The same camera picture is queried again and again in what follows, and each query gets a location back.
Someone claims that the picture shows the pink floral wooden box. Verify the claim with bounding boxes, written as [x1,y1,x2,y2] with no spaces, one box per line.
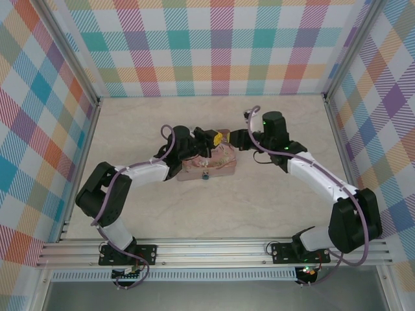
[176,128,240,182]

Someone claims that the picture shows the small circuit board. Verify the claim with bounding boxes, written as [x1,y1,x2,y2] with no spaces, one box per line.
[296,265,320,282]
[112,267,143,281]

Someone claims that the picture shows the purple cable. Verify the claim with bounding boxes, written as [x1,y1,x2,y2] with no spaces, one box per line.
[90,124,182,291]
[243,105,371,288]

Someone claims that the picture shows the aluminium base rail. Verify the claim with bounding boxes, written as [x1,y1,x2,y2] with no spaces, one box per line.
[34,238,395,268]

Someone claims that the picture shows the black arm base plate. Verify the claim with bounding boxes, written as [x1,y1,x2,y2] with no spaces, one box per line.
[269,242,331,264]
[98,244,158,267]

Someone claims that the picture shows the aluminium frame post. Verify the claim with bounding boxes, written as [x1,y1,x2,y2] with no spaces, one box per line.
[322,0,388,102]
[35,0,102,106]

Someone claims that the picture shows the white slotted cable duct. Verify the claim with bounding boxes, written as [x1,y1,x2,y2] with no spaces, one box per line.
[51,266,298,282]

